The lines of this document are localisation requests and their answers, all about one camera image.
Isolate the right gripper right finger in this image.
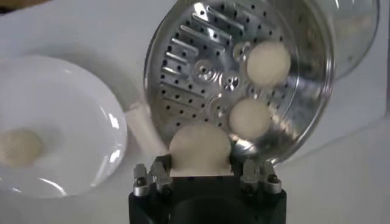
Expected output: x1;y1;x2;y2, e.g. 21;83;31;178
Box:
232;155;283;195

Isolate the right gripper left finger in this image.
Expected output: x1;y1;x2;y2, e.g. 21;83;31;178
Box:
133;154;174;197

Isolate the white steamed baozi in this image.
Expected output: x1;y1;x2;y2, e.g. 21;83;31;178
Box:
228;97;272;140
169;121;234;177
246;41;292;88
0;127;43;168

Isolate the round glass lid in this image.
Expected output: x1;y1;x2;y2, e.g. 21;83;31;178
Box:
316;0;380;80

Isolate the stainless steel steamer basket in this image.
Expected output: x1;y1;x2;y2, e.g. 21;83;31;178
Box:
143;0;336;167

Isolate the white round plate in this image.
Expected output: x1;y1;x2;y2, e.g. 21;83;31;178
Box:
0;54;128;198

